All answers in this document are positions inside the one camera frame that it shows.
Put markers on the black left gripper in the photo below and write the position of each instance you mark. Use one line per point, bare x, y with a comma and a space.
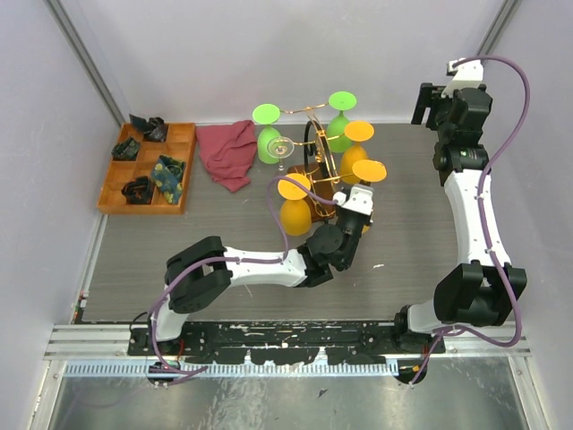
340, 211

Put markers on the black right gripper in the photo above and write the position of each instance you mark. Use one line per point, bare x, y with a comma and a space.
429, 97

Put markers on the orange plastic wine glass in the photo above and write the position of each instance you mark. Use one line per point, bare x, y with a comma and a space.
295, 215

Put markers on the green plastic wine glass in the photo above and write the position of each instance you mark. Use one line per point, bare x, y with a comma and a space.
266, 115
341, 101

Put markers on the clear wine glass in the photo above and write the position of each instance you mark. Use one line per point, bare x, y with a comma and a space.
280, 148

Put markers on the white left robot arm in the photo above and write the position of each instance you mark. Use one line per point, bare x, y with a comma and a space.
201, 273

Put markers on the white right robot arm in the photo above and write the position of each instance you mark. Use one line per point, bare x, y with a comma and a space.
480, 290

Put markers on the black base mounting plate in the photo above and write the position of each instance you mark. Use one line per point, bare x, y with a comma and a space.
291, 342

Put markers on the maroon cloth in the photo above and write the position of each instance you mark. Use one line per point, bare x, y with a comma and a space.
227, 152

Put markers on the blue yellow patterned cloth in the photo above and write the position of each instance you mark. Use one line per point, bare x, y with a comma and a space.
167, 175

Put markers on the wooden compartment tray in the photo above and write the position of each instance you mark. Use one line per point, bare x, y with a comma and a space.
179, 144

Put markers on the black red cloth bundle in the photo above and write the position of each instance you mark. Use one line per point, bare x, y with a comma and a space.
139, 191

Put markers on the dark folded cloth item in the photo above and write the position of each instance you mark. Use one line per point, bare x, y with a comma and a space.
154, 129

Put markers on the dark cloth bundle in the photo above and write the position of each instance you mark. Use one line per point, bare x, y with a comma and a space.
126, 150

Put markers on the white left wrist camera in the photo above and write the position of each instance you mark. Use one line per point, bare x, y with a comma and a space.
359, 199

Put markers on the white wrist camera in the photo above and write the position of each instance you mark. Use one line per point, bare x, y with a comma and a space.
359, 199
466, 75

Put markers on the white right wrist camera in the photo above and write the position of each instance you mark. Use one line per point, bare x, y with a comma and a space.
466, 75

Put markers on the gold wire wine glass rack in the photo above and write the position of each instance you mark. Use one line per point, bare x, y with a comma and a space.
319, 165

